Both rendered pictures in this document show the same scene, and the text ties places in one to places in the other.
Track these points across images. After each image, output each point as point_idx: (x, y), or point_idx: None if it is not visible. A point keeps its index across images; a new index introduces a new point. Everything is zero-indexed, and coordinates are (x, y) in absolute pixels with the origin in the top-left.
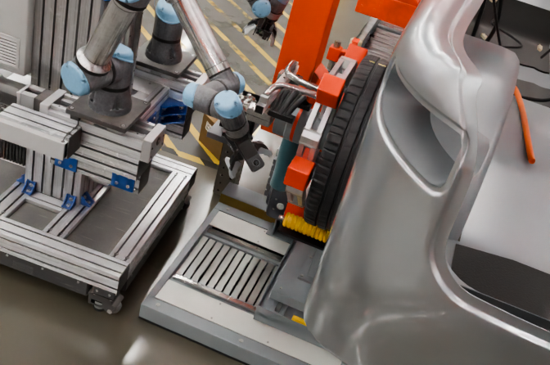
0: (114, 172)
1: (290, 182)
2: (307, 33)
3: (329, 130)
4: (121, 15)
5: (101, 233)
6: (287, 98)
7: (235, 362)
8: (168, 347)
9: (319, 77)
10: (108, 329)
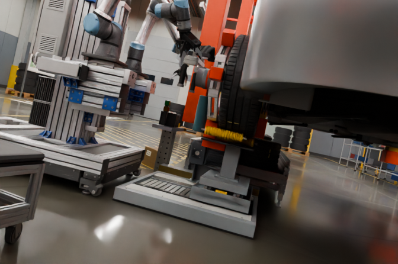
0: (105, 94)
1: (212, 75)
2: (205, 63)
3: None
4: None
5: (90, 153)
6: (205, 47)
7: (180, 219)
8: (133, 210)
9: None
10: (92, 200)
